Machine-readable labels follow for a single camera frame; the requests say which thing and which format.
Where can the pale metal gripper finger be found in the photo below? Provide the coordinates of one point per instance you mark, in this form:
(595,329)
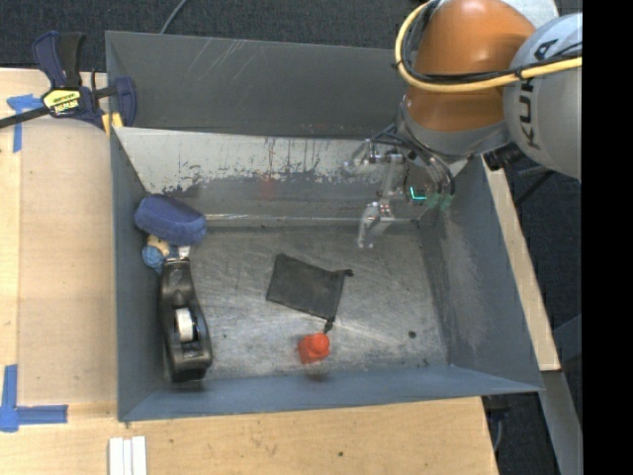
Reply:
(360,162)
(370,223)

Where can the red toy block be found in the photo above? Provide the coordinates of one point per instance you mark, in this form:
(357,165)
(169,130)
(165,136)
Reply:
(312,348)

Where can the grey metal bin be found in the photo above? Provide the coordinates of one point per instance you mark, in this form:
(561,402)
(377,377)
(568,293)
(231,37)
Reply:
(376,295)

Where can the blue and cream toy figure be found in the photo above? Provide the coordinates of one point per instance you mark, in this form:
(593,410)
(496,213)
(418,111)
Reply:
(154,255)

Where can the blue rounded cloth pad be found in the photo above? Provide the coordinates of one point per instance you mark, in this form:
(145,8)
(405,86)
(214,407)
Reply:
(170,218)

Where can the black tape dispenser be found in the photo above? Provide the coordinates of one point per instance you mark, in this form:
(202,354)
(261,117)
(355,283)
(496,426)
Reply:
(184,314)

